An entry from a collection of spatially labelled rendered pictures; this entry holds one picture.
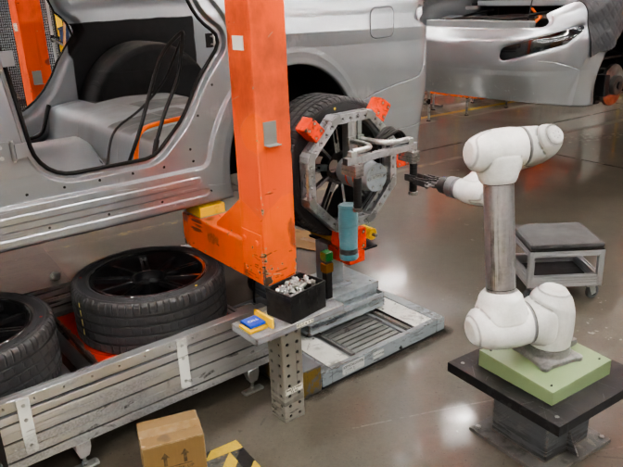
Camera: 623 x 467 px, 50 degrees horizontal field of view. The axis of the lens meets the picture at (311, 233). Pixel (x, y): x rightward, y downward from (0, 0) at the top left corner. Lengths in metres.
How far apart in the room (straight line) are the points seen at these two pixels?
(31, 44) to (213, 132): 2.23
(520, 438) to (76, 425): 1.62
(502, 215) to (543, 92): 3.10
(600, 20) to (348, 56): 2.44
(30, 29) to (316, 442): 3.43
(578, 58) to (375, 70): 2.11
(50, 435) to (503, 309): 1.63
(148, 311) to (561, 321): 1.54
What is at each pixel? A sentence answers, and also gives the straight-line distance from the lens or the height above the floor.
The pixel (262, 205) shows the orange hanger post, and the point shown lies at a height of 0.87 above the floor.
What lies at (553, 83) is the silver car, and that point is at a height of 0.92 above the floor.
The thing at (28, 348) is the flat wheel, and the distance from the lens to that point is 2.61.
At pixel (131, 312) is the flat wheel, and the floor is 0.47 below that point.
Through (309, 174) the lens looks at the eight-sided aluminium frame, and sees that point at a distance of 2.90.
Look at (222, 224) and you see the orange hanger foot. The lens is 2.93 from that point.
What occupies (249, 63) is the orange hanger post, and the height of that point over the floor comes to 1.40.
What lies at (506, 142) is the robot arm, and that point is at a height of 1.16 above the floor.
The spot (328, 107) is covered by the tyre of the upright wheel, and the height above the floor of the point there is 1.14.
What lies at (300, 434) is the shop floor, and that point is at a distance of 2.74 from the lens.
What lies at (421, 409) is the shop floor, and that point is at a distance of 2.88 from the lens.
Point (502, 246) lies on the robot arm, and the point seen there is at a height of 0.82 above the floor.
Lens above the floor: 1.65
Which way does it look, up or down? 20 degrees down
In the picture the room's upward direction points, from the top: 2 degrees counter-clockwise
